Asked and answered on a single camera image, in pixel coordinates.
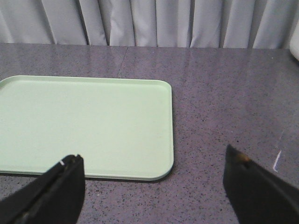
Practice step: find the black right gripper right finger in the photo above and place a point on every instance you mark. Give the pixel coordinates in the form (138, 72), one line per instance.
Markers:
(256, 195)

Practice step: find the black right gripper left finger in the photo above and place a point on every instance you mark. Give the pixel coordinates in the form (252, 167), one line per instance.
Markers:
(56, 197)

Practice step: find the light green rectangular tray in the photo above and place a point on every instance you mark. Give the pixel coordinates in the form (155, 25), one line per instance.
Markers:
(121, 127)

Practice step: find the white object at table edge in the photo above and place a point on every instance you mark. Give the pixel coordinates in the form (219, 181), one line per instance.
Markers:
(294, 42)

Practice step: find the grey pleated curtain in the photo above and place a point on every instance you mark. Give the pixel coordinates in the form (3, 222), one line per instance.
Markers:
(258, 24)

